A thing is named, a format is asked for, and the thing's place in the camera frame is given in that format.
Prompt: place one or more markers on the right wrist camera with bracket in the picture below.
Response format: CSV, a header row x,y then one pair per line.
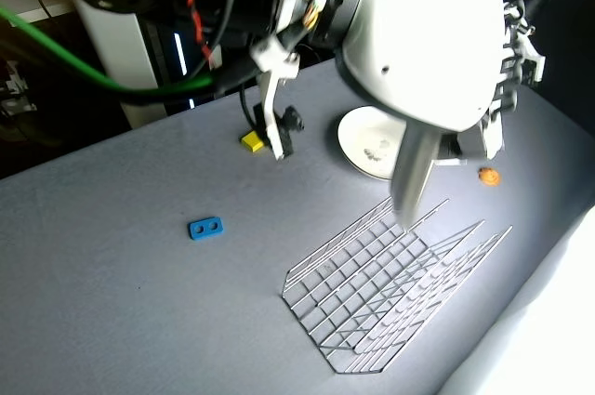
x,y
272,88

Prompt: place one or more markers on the orange swirl cookie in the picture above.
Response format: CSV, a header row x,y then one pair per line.
x,y
489,177

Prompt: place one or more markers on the blue block with two holes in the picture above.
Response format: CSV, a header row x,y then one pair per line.
x,y
206,228

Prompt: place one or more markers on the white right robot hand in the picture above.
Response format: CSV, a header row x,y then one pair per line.
x,y
418,42

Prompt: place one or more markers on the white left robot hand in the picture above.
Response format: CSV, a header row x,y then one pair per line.
x,y
493,139

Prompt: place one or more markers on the yellow rectangular block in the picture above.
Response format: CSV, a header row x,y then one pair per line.
x,y
252,141

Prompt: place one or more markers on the white plate with dark rim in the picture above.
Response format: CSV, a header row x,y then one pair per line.
x,y
367,139

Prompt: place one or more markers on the white robot body column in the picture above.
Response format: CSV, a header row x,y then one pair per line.
x,y
121,56

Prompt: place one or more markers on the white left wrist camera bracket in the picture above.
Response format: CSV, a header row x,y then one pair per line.
x,y
520,23

